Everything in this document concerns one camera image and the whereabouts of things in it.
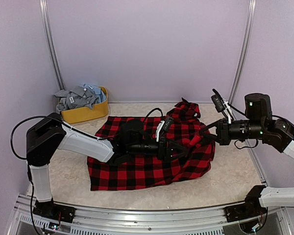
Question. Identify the light blue shirt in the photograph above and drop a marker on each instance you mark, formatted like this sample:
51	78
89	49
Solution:
93	94

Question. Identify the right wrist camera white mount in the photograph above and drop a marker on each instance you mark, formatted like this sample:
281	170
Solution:
222	106

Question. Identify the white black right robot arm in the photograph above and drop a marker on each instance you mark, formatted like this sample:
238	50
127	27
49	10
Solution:
260	126

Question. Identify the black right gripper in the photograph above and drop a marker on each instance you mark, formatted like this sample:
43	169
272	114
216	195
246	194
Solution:
223	131

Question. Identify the aluminium corner post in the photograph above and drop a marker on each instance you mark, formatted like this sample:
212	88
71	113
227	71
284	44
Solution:
244	49
50	44

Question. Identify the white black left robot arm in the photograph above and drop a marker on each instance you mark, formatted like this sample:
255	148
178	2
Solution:
51	133

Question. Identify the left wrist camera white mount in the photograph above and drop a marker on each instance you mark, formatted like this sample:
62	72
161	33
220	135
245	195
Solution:
163	127

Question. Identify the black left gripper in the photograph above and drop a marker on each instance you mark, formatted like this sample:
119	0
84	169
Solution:
165	153

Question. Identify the grey button shirt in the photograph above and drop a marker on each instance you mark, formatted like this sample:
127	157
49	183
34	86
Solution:
73	100

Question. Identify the left aluminium corner post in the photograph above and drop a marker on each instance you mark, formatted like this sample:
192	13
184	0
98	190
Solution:
50	44

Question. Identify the yellow plastic basket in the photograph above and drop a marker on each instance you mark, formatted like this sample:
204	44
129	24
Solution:
85	112

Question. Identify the right aluminium corner post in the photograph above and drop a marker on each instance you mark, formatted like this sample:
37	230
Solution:
244	49

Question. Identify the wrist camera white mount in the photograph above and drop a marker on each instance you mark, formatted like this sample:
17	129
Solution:
222	106
163	127

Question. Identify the aluminium front frame rail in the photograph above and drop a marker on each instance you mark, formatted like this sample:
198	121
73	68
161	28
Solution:
103	221

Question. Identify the red black plaid shirt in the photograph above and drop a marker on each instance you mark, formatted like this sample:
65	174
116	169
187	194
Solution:
142	171

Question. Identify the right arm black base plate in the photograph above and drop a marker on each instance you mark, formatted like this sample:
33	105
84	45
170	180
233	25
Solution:
243	211

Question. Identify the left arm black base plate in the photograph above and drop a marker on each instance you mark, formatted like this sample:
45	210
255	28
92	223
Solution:
57	212

